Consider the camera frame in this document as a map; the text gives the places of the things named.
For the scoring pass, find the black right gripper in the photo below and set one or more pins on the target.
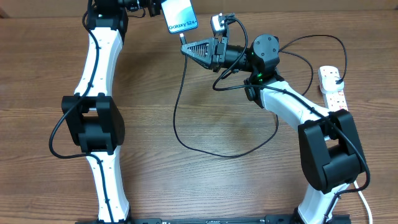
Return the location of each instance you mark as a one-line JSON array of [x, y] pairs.
[[206, 56]]

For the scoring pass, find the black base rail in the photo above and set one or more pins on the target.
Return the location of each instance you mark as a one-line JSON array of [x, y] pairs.
[[211, 221]]

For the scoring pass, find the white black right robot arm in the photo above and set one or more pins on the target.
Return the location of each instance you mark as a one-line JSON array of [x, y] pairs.
[[331, 154]]

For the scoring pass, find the blue Galaxy smartphone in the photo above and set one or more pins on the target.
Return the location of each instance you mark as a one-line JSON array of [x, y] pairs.
[[179, 15]]

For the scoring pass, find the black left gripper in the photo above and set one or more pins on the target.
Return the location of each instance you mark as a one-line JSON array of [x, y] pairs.
[[155, 6]]

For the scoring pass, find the white power strip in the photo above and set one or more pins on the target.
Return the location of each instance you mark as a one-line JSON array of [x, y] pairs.
[[334, 101]]

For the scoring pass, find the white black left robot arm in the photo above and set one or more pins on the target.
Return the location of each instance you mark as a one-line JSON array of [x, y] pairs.
[[93, 119]]

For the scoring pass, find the white charger plug adapter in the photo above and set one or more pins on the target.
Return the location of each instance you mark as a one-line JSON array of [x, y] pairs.
[[328, 84]]

